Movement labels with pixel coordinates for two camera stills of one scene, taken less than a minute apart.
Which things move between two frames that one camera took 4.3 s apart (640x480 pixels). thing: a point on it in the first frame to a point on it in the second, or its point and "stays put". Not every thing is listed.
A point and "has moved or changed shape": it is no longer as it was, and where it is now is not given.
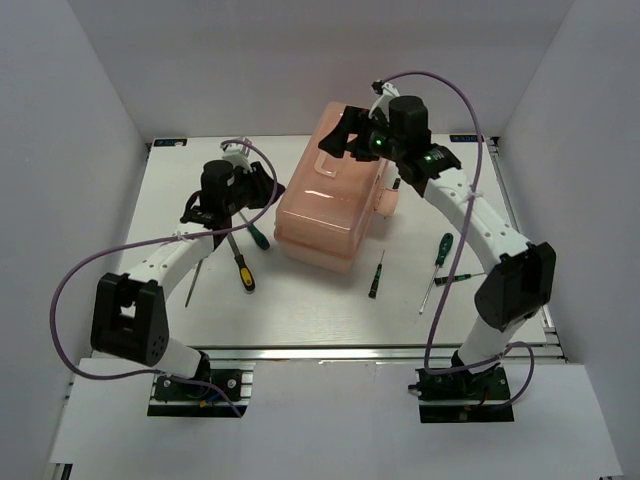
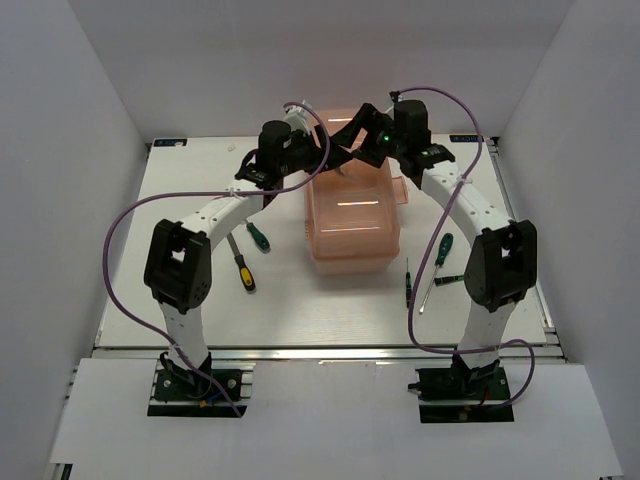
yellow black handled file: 247,278 stays put
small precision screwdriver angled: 445,279 stays put
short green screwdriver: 259,238 stays put
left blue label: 170,142 stays put
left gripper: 267,190 to 310,143
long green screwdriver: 440,261 stays put
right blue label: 465,138 stays put
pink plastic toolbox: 328,200 has moved or changed shape
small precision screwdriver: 375,282 to 408,288
